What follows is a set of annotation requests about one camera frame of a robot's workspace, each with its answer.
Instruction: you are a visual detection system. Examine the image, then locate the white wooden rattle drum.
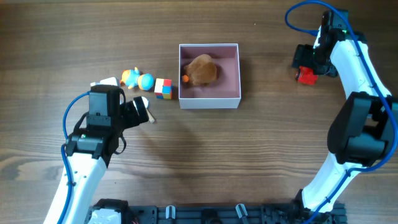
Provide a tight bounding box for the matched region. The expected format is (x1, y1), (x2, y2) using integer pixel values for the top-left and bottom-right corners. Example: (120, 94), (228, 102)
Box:
(142, 96), (155, 123)

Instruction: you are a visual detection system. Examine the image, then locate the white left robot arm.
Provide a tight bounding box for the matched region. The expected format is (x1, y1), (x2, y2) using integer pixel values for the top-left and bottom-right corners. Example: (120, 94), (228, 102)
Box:
(44, 85), (149, 223)

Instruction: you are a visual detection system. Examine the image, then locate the blue orange penguin toy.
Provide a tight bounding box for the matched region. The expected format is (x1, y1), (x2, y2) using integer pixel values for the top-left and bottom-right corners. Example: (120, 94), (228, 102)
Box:
(120, 67), (154, 91)

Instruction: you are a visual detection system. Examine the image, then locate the brown plush toy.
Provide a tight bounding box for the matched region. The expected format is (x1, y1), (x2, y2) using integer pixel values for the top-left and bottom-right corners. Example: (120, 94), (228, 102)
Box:
(182, 54), (218, 86)

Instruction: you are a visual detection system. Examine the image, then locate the white box pink interior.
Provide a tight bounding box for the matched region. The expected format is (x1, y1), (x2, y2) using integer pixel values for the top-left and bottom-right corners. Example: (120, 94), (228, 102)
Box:
(178, 44), (242, 109)

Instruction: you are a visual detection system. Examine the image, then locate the red toy fire truck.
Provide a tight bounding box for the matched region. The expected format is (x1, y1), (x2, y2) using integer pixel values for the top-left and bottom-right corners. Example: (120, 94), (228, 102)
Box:
(295, 66), (318, 85)

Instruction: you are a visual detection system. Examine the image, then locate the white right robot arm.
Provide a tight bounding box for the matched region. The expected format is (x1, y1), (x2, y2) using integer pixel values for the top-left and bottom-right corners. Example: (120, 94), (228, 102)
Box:
(292, 10), (397, 213)

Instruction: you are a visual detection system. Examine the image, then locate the colourful puzzle cube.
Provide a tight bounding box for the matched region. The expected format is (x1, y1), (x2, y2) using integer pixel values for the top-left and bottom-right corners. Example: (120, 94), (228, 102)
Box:
(154, 78), (173, 100)

